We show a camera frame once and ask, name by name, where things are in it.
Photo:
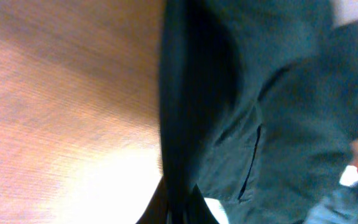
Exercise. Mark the white garment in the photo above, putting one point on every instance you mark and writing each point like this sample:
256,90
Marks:
349,177

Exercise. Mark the black shorts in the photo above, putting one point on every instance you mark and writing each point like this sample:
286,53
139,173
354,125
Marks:
258,108

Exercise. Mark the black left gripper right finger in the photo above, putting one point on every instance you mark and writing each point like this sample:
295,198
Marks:
197,211

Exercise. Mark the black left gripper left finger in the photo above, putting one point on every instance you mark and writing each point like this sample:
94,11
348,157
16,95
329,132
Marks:
157,209

